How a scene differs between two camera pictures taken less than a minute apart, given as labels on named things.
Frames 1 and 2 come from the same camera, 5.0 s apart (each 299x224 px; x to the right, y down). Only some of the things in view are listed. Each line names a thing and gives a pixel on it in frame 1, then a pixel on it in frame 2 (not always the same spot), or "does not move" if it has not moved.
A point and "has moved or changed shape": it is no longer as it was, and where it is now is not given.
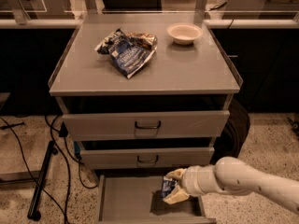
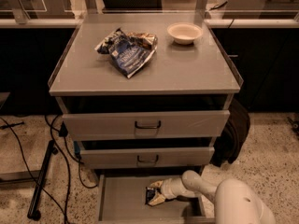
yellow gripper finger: (176, 195) to (157, 199)
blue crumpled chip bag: (129, 51) does not move
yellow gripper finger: (176, 175) to (156, 185)
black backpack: (234, 131) does not move
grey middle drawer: (147, 158) does not move
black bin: (114, 3) does not move
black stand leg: (33, 213) does not move
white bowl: (184, 33) does not move
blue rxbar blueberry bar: (167, 186) has moved or changed shape
